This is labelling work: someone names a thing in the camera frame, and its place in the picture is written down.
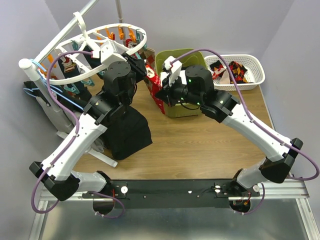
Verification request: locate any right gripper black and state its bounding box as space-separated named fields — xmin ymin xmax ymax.
xmin=154 ymin=72 xmax=203 ymax=108

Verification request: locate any red santa sock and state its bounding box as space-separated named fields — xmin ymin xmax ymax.
xmin=144 ymin=64 xmax=165 ymax=115

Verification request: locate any brown argyle sock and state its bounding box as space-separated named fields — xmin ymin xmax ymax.
xmin=140 ymin=47 xmax=155 ymax=69

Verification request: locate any red sock with grey toe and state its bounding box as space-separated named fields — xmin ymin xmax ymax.
xmin=219 ymin=70 xmax=231 ymax=85

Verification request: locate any white round sock hanger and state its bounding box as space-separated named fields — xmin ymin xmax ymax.
xmin=46 ymin=11 xmax=147 ymax=85

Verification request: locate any argyle sock red yellow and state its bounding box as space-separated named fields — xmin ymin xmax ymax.
xmin=228 ymin=61 xmax=248 ymax=84
xmin=209 ymin=60 xmax=226 ymax=80

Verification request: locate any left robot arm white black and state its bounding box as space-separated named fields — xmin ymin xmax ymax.
xmin=29 ymin=55 xmax=152 ymax=202

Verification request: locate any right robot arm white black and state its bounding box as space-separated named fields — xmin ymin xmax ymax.
xmin=155 ymin=65 xmax=303 ymax=196

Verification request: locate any white folded cloth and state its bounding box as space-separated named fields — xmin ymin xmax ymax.
xmin=160 ymin=70 xmax=187 ymax=88

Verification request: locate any green plastic bin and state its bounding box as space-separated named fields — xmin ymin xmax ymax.
xmin=155 ymin=48 xmax=207 ymax=118

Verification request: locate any black garment pile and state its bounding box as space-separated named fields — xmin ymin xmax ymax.
xmin=102 ymin=106 xmax=153 ymax=160

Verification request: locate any white perforated basket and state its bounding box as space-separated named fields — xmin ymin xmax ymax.
xmin=204 ymin=54 xmax=266 ymax=91

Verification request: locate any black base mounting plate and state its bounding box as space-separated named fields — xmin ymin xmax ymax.
xmin=111 ymin=178 xmax=260 ymax=209

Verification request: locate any white drying rack stand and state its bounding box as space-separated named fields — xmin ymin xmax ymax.
xmin=18 ymin=0 xmax=118 ymax=168

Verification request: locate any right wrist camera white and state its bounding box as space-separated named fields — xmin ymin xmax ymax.
xmin=162 ymin=55 xmax=182 ymax=81

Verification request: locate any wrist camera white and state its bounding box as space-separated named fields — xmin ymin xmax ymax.
xmin=91 ymin=40 xmax=126 ymax=68
xmin=162 ymin=55 xmax=182 ymax=81

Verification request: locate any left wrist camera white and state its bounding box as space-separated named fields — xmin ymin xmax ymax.
xmin=91 ymin=40 xmax=126 ymax=68

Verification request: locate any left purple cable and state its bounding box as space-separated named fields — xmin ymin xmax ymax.
xmin=31 ymin=51 xmax=95 ymax=214

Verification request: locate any purple cable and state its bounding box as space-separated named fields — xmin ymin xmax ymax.
xmin=31 ymin=51 xmax=95 ymax=214
xmin=169 ymin=48 xmax=320 ymax=182

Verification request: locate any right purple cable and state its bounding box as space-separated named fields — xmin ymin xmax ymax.
xmin=169 ymin=48 xmax=320 ymax=182

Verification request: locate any aluminium frame rail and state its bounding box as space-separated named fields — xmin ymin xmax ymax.
xmin=29 ymin=179 xmax=320 ymax=240

